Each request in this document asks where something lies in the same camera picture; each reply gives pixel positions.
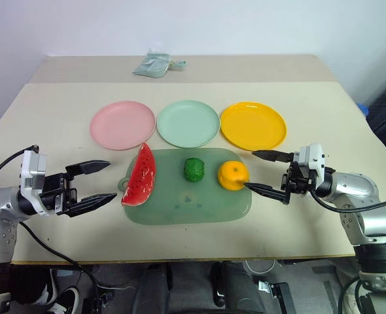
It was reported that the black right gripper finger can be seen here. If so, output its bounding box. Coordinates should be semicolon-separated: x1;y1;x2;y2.
251;149;294;164
243;182;291;205

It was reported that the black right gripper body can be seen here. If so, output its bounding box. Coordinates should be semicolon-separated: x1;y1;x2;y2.
280;160;319;197

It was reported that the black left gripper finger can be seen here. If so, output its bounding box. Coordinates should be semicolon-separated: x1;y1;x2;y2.
64;193;118;218
65;160;112;181

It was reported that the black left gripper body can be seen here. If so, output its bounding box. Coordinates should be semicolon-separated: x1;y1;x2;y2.
39;171;81;217

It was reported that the yellow plate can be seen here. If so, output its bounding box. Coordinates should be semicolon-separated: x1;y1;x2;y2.
219;101;288;152

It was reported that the orange fruit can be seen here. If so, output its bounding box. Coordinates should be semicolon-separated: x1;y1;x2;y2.
217;160;250;191

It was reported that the pink plate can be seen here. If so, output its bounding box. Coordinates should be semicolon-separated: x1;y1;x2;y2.
90;100;156;151

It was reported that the green broccoli toy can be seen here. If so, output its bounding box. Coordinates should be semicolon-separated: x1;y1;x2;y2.
183;157;206;183

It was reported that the light green plate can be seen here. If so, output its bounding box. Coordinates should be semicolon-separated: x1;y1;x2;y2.
156;99;220;148

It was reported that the red watermelon slice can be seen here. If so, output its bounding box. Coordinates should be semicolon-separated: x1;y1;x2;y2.
120;143;157;207

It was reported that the green translucent cutting board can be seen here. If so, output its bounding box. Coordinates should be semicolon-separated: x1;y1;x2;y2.
119;147;254;226

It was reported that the black white sneaker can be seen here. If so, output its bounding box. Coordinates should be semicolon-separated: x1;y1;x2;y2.
58;285;83;314
44;267;60;314

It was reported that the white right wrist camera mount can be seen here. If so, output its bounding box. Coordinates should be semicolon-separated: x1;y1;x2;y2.
298;142;328;179

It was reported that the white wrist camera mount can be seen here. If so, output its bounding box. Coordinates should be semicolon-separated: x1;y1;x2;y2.
298;142;328;179
18;149;48;217

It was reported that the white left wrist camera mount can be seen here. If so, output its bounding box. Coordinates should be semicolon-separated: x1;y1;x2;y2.
18;149;48;217

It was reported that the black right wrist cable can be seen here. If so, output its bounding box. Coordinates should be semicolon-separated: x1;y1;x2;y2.
309;189;386;214

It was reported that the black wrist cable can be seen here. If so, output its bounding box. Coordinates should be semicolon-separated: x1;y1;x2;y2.
0;143;40;187
309;189;386;214

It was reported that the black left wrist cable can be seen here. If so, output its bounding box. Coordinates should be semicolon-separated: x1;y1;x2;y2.
0;143;40;187

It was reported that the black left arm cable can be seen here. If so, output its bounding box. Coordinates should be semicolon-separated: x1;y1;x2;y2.
18;220;101;314

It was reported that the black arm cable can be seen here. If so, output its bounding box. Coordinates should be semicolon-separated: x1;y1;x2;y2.
18;220;101;314
339;275;361;314

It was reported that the metal frame bracket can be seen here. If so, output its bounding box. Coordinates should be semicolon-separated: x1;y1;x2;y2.
257;279;296;314

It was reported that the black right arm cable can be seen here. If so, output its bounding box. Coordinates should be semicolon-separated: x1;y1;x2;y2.
339;275;361;314

